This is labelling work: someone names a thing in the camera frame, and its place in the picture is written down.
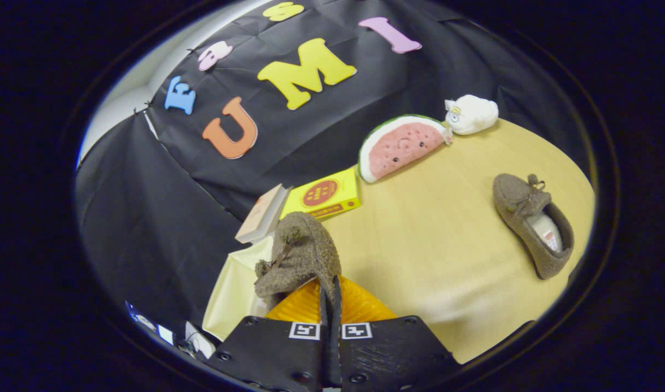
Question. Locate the black backdrop cloth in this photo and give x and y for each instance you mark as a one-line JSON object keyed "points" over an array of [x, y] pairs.
{"points": [[147, 218]]}

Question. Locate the yellow box with red label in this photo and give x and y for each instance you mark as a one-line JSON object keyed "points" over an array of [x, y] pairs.
{"points": [[324, 193]]}

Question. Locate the brown fuzzy shoe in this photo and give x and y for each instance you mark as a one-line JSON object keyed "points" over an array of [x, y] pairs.
{"points": [[520, 204], [305, 250]]}

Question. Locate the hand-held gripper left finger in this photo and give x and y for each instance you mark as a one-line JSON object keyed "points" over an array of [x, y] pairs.
{"points": [[272, 354]]}

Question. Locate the beige book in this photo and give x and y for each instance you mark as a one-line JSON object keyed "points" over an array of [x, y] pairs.
{"points": [[261, 215]]}

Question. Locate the white plush toy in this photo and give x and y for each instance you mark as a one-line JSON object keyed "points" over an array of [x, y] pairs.
{"points": [[474, 114]]}

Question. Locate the watermelon slice plush toy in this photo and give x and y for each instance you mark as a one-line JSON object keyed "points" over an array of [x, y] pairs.
{"points": [[403, 144]]}

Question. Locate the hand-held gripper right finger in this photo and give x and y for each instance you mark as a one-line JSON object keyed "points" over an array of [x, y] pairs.
{"points": [[392, 354]]}

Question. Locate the cream plastic storage box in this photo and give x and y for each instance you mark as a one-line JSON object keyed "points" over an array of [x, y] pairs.
{"points": [[231, 294]]}

